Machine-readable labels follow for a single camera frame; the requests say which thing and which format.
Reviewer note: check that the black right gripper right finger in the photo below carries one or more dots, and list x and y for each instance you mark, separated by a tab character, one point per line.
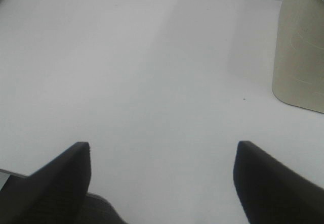
270	192

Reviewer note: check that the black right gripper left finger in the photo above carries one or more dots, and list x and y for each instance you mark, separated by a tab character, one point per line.
53	194

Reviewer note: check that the beige plastic bin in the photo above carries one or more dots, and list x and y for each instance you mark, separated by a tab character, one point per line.
298	63

